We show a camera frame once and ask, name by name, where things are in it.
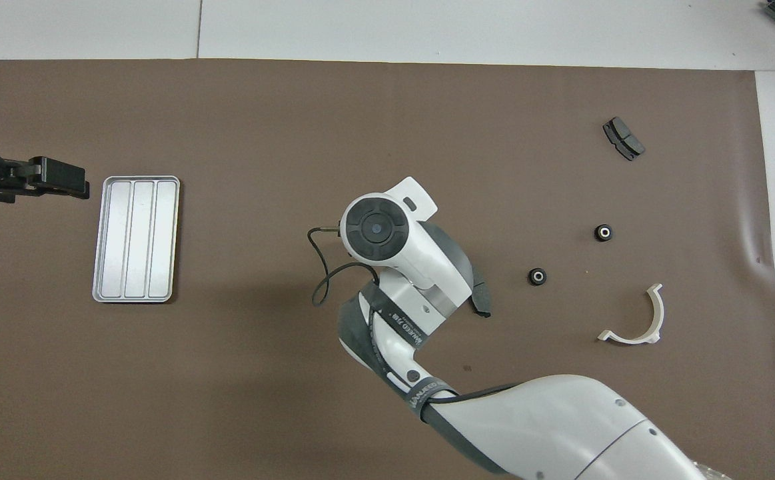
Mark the grey metal tray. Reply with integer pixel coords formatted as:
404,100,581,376
92,175,181,304

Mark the dark grey brake pad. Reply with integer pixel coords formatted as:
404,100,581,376
602,117,646,162
468,277,492,319

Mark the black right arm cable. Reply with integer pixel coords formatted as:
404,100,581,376
307,227,381,307

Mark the brown table mat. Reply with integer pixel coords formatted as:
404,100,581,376
0,59,775,480

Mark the white curved plastic bracket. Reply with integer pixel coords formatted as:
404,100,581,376
597,283,665,346

